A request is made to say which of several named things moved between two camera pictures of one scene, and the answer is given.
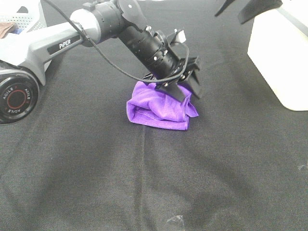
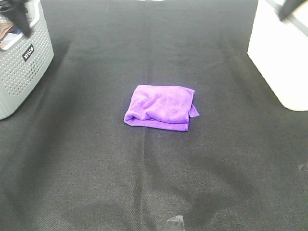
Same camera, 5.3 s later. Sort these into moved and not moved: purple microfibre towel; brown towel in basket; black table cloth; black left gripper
Moved: black left gripper
Not moved: purple microfibre towel; brown towel in basket; black table cloth
